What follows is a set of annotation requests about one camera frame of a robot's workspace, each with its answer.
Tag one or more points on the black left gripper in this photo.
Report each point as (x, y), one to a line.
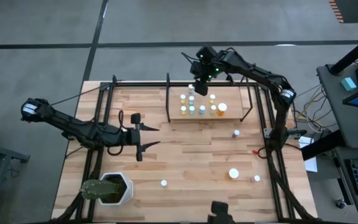
(130, 137)

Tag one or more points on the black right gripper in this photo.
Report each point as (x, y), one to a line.
(205, 67)

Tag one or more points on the small pink pill bottle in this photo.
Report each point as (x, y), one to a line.
(256, 178)
(191, 88)

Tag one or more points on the small yellow-green pill bottle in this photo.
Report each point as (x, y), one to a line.
(212, 97)

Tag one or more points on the teal bottle with pink pills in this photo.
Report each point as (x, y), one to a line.
(191, 99)

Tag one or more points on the small yellow pill bottle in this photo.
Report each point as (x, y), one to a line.
(182, 97)
(183, 108)

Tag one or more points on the yellow-green bottle with white pills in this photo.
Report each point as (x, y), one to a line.
(213, 107)

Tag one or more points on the small blue pill bottle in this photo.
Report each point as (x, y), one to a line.
(202, 108)

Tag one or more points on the large orange pill bottle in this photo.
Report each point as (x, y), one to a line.
(222, 107)
(233, 173)

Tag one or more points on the small teal pill bottle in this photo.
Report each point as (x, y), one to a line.
(191, 108)

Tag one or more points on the yellow bottle with red capsule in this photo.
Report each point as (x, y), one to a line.
(163, 183)

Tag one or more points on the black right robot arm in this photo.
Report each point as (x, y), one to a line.
(259, 74)

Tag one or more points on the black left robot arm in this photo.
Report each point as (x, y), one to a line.
(73, 129)

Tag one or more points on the wooden shelf board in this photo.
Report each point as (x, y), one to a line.
(232, 99)

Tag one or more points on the white hexagonal planter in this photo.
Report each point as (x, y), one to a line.
(128, 189)

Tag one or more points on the green cactus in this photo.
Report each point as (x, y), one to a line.
(98, 189)

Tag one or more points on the red clip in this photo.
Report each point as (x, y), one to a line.
(255, 152)

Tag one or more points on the grey side desk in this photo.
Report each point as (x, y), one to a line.
(334, 102)

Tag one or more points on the black stand beam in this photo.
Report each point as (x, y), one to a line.
(322, 144)

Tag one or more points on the grey metal desk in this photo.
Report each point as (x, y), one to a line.
(5, 151)

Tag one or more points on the white paper sheet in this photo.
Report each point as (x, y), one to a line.
(311, 163)

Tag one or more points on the teal box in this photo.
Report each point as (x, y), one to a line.
(349, 84)

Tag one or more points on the black diagonal pole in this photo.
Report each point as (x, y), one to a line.
(353, 53)

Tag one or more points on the orange-striped dark floor mat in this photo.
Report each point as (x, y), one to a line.
(353, 11)

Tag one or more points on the small metal knob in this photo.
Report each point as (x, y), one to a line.
(340, 203)

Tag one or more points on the black table frame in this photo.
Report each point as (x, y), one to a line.
(141, 83)

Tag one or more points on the white metal bracket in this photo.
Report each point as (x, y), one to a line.
(267, 133)

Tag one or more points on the black handheld camera device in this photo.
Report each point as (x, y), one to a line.
(219, 208)

